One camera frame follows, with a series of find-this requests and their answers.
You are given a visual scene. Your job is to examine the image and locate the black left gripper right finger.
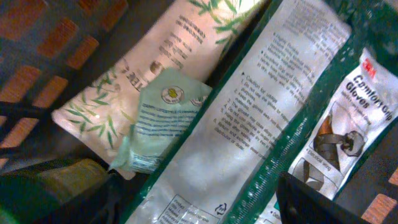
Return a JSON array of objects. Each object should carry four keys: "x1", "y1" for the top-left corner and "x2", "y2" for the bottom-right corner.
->
[{"x1": 276, "y1": 172, "x2": 370, "y2": 224}]

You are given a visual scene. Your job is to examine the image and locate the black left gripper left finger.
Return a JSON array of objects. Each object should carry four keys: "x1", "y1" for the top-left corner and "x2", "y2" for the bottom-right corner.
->
[{"x1": 1, "y1": 159, "x2": 119, "y2": 223}]

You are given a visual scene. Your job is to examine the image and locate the white bamboo print tube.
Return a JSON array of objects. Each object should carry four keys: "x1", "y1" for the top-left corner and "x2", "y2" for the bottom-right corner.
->
[{"x1": 52, "y1": 0, "x2": 264, "y2": 166}]

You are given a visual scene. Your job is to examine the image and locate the green 3M gloves package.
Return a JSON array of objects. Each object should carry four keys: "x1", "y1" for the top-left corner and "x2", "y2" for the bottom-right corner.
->
[{"x1": 121, "y1": 0, "x2": 397, "y2": 223}]

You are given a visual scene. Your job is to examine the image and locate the light green wipes packet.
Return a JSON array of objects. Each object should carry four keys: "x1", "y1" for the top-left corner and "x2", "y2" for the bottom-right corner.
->
[{"x1": 109, "y1": 68, "x2": 212, "y2": 174}]

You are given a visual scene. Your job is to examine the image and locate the dark grey plastic basket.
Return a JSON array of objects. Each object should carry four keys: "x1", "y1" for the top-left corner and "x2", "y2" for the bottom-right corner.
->
[{"x1": 0, "y1": 0, "x2": 398, "y2": 224}]

